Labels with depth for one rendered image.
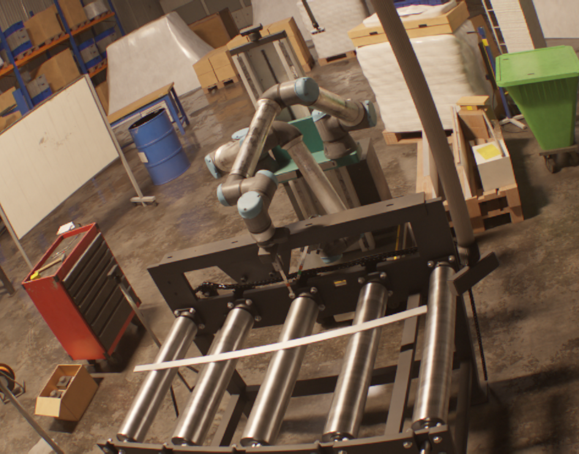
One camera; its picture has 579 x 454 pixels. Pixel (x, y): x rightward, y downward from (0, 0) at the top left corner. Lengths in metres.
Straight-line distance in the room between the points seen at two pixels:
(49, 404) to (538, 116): 4.29
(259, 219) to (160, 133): 5.60
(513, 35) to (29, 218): 5.54
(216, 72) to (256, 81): 8.83
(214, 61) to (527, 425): 10.57
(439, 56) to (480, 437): 3.57
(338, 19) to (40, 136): 5.77
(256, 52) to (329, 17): 6.93
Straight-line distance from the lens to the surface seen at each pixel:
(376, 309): 2.22
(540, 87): 4.26
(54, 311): 4.37
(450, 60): 5.25
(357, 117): 3.04
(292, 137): 2.75
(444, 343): 1.94
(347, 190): 3.54
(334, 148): 3.21
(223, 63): 12.09
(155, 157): 7.73
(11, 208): 6.53
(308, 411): 3.26
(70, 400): 4.23
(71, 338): 4.48
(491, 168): 3.93
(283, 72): 3.37
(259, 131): 2.49
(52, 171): 6.75
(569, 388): 2.85
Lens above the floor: 2.19
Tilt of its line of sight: 25 degrees down
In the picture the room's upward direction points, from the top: 25 degrees counter-clockwise
